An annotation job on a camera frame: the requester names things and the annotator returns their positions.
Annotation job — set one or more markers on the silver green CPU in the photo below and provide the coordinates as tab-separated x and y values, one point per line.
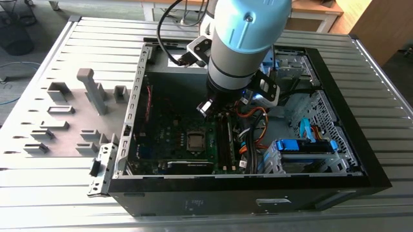
196	141

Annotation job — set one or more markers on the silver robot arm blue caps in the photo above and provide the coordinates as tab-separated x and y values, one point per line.
245	36

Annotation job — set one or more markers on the black CPU socket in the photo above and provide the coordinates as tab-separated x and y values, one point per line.
197	132

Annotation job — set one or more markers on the blue plastic drive rails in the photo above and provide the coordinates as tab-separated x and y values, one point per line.
266	65

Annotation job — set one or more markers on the green motherboard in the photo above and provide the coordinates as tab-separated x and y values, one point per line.
212	154

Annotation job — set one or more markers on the silver power supply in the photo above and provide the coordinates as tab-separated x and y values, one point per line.
161	60

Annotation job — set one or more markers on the blue disk carrier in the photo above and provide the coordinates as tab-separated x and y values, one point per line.
291	146

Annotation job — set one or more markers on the black graphics card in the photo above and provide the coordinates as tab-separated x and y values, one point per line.
190	166

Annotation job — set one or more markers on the perforated silver drive cage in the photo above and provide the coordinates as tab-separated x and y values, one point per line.
323	108

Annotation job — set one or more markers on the black PC case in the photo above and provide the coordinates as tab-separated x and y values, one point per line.
226	200

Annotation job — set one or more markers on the grey parts rack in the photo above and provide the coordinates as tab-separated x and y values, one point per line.
71	116

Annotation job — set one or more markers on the wooden desk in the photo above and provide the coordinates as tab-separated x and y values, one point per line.
323	9

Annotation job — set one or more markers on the wooden cabinet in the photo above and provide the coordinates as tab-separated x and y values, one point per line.
381	29

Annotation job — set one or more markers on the black waste bin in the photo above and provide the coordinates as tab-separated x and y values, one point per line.
18	41

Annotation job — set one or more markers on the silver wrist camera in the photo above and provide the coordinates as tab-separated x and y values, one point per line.
200	47
268	96

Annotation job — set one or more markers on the silver card retention bracket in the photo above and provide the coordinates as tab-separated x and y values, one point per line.
105	157

